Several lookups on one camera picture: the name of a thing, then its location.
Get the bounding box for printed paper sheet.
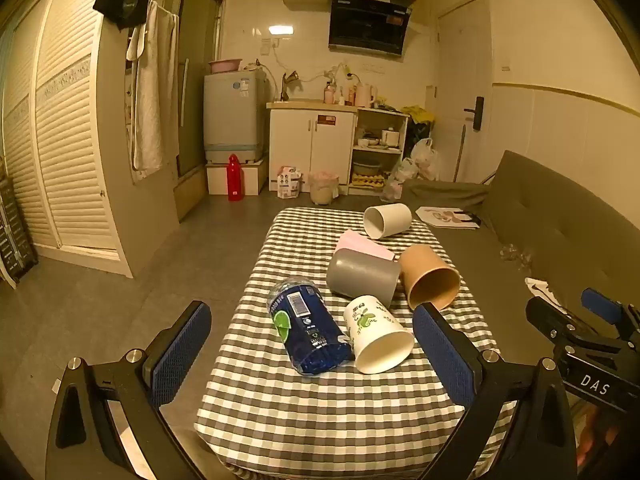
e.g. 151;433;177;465
415;206;482;231

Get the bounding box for white floral paper cup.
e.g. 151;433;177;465
343;294;416;375

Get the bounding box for white tissue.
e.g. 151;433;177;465
525;277;566;307

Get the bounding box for white sink cabinet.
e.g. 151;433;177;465
266;101;360;196

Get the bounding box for person's right hand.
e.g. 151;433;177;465
575;402;621;467

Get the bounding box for yellow bag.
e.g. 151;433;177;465
402;105;436;126

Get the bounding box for grey plastic cup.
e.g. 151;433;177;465
326;248;402;309

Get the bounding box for white carton box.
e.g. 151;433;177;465
276;165;303;198

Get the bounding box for white plastic bag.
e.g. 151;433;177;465
382;157;418;198
410;137;441;181

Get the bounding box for white louvred wardrobe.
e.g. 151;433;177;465
0;0;136;278

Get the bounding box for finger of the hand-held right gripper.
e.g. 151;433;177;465
581;287;640;351
525;296;601;356

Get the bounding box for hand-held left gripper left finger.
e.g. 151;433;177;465
45;301;221;480

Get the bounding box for white door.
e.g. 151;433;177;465
432;0;493;183

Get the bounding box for white washer stand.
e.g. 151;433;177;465
206;157;268;196

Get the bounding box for black crate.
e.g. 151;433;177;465
0;160;40;283

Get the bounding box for open white shelf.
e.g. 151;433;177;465
348;108;411;196

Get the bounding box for glass shower door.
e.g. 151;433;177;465
172;0;226;181

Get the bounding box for blue plastic bottle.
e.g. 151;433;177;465
267;276;355;376

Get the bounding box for brass faucet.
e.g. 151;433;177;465
280;72;301;102

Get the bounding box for black hanging bag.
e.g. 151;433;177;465
93;0;150;30

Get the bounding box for crumpled clear wrapper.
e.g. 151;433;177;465
500;242;536;263

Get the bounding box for broom stick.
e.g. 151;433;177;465
452;125;468;183

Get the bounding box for grey checked tablecloth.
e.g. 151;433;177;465
194;206;518;472

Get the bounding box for black range hood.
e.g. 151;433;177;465
328;0;415;56

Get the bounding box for grey washing machine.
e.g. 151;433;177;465
202;69;268;165

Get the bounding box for black door handle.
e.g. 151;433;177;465
463;96;485;132

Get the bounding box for grey sofa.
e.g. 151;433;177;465
400;150;640;361

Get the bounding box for plain white cup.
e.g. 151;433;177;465
363;203;413;239

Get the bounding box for pink cup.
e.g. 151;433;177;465
334;230;397;262

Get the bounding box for white trash bin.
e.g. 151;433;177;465
307;170;340;206

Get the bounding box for brown paper cup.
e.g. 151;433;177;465
398;244;461;311

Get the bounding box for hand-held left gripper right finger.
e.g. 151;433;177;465
413;303;579;480

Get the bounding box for white hanging towel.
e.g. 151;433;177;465
126;0;180;181

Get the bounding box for red bottle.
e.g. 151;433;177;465
227;154;243;202

